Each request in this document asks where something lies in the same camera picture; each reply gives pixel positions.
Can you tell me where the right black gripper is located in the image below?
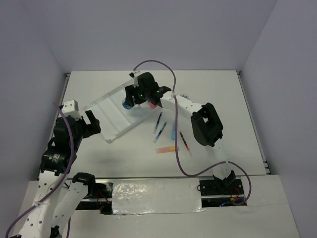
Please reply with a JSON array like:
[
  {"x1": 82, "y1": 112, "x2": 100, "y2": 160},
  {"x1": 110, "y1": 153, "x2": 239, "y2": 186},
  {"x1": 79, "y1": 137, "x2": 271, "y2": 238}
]
[{"x1": 125, "y1": 83, "x2": 150, "y2": 107}]

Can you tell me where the blue round jar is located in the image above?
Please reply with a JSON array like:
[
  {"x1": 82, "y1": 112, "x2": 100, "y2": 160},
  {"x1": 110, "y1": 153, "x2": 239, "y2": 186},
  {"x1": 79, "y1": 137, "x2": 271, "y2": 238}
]
[
  {"x1": 180, "y1": 94, "x2": 190, "y2": 100},
  {"x1": 122, "y1": 99, "x2": 133, "y2": 110}
]

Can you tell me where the blue ink refill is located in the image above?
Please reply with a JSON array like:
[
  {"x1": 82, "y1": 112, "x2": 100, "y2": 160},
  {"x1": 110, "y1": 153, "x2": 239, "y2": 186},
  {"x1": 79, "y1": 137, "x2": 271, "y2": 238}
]
[
  {"x1": 154, "y1": 112, "x2": 162, "y2": 134},
  {"x1": 154, "y1": 121, "x2": 167, "y2": 143}
]

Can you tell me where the blue highlighter stick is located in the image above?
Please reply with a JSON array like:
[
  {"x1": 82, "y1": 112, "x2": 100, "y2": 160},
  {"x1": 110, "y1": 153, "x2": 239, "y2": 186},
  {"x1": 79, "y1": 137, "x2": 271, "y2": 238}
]
[{"x1": 170, "y1": 121, "x2": 177, "y2": 141}]

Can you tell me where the orange highlighter stick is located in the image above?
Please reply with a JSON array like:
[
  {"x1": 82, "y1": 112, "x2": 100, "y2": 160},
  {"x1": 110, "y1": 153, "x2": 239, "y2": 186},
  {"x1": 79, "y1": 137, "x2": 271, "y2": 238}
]
[{"x1": 156, "y1": 145, "x2": 179, "y2": 154}]

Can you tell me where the red ink refill tube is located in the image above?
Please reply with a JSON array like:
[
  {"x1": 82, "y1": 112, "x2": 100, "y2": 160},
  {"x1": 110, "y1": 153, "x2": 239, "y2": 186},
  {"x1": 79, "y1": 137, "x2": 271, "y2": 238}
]
[{"x1": 179, "y1": 131, "x2": 192, "y2": 156}]

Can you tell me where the pink capped clear tube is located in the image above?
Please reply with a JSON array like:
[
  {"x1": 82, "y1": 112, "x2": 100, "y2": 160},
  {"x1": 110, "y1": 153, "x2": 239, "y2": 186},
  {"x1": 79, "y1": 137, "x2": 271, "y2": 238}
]
[{"x1": 149, "y1": 102, "x2": 157, "y2": 109}]

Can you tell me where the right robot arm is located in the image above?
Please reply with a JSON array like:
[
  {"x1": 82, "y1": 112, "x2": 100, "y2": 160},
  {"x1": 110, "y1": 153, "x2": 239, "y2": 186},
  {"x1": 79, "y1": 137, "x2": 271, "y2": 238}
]
[{"x1": 123, "y1": 71, "x2": 236, "y2": 194}]

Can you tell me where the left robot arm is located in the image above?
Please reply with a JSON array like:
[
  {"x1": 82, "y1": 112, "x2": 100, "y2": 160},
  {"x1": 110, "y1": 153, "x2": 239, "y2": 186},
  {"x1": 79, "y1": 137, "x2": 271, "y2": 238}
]
[{"x1": 13, "y1": 109, "x2": 101, "y2": 238}]

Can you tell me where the white compartment organizer tray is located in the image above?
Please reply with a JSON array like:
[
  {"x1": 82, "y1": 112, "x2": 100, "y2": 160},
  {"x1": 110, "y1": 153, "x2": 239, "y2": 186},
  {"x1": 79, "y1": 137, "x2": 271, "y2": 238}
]
[{"x1": 84, "y1": 79, "x2": 159, "y2": 143}]

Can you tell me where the silver foil tape sheet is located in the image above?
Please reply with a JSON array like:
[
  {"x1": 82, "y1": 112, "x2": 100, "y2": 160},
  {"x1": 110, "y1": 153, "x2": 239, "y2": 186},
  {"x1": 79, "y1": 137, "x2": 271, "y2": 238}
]
[{"x1": 112, "y1": 178, "x2": 203, "y2": 215}]

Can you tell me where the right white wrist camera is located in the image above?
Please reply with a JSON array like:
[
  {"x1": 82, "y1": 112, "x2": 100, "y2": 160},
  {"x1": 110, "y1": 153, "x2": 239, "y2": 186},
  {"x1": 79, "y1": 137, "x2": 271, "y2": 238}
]
[{"x1": 129, "y1": 70, "x2": 141, "y2": 87}]

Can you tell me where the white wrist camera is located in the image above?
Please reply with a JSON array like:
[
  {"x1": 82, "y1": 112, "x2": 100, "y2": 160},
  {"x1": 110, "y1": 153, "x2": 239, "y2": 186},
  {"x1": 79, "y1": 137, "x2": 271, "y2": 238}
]
[
  {"x1": 129, "y1": 70, "x2": 141, "y2": 87},
  {"x1": 61, "y1": 100, "x2": 81, "y2": 120}
]

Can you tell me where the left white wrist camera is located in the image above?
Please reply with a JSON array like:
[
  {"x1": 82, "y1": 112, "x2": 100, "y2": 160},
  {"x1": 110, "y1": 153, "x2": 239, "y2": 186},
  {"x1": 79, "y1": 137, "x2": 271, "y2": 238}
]
[{"x1": 61, "y1": 100, "x2": 81, "y2": 120}]

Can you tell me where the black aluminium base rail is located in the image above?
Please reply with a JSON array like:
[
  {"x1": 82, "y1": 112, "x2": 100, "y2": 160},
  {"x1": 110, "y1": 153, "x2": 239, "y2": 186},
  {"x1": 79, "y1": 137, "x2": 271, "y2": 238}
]
[{"x1": 76, "y1": 178, "x2": 248, "y2": 215}]

